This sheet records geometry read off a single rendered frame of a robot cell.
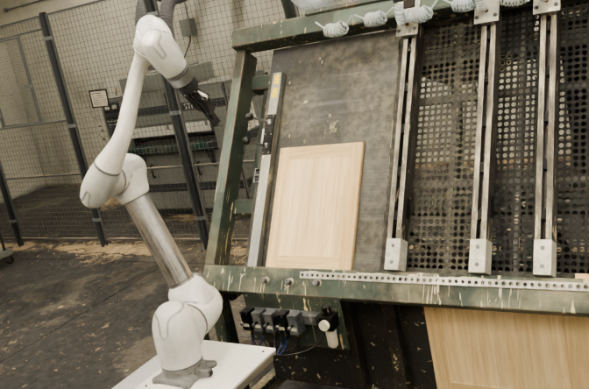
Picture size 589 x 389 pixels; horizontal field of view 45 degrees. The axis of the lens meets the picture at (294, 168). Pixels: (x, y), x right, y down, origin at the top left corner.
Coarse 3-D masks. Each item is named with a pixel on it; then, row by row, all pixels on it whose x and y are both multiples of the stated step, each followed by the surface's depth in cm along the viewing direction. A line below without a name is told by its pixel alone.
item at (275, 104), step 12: (276, 84) 341; (276, 108) 337; (276, 120) 336; (276, 132) 336; (276, 144) 335; (264, 156) 333; (264, 168) 331; (264, 180) 329; (264, 192) 327; (264, 204) 325; (264, 216) 324; (252, 228) 325; (264, 228) 324; (252, 240) 323; (264, 240) 324; (252, 252) 321; (252, 264) 319
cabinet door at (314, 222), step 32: (288, 160) 327; (320, 160) 317; (352, 160) 308; (288, 192) 322; (320, 192) 313; (352, 192) 303; (288, 224) 317; (320, 224) 308; (352, 224) 299; (288, 256) 312; (320, 256) 303; (352, 256) 295
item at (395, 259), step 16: (400, 0) 290; (416, 0) 302; (400, 16) 291; (400, 32) 302; (416, 32) 297; (416, 48) 301; (416, 64) 300; (416, 80) 299; (400, 96) 297; (416, 96) 298; (400, 112) 295; (416, 112) 298; (400, 128) 293; (400, 144) 292; (400, 160) 291; (400, 176) 288; (400, 192) 284; (400, 208) 283; (400, 224) 280; (400, 240) 278; (400, 256) 277
